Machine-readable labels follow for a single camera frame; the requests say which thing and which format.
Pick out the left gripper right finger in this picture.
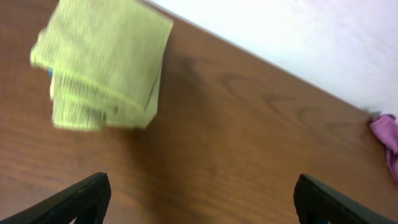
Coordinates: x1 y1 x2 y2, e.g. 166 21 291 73
294 174 397 224

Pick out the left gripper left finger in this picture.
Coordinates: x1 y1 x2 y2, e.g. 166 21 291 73
1 172 111 224

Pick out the green microfiber cloth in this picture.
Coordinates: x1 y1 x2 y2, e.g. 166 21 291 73
30 0 173 131

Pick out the purple microfiber cloth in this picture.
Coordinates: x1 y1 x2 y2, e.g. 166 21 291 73
369 114 397 186

